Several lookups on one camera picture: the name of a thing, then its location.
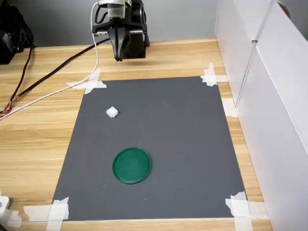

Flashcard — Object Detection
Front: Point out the white partition panel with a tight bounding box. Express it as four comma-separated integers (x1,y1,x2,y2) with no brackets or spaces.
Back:
214,0,277,106
237,0,308,231

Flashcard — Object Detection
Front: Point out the black bag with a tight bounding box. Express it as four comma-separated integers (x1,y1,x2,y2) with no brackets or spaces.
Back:
0,4,36,65

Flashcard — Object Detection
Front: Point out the round green lid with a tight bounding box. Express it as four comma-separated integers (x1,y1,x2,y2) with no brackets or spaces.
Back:
112,147,152,185

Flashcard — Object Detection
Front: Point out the white partition joint strip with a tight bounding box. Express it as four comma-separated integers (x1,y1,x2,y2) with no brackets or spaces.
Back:
234,38,260,109

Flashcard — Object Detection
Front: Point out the black braided cable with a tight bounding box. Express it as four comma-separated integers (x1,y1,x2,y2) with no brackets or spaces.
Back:
0,45,34,116
0,39,112,118

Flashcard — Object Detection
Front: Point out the white tape patch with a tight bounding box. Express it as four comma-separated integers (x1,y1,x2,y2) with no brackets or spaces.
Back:
0,208,23,228
225,191,268,231
200,62,228,88
23,196,70,231
221,98,239,118
66,69,108,95

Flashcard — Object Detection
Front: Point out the small white bracket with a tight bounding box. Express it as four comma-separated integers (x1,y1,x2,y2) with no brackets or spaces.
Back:
0,195,11,217

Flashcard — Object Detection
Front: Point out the white camera cable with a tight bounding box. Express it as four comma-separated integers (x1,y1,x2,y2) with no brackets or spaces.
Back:
0,2,100,120

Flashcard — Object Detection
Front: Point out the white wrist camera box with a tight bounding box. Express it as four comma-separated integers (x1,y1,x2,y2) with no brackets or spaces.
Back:
97,0,126,20

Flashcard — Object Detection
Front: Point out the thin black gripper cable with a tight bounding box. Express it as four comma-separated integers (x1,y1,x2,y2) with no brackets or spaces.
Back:
94,4,108,25

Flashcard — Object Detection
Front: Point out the small white plastic terminal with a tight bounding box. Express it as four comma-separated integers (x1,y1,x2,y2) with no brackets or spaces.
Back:
105,106,120,119

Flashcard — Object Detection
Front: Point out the dark grey mat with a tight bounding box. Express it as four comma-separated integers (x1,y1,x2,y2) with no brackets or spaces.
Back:
51,76,248,221

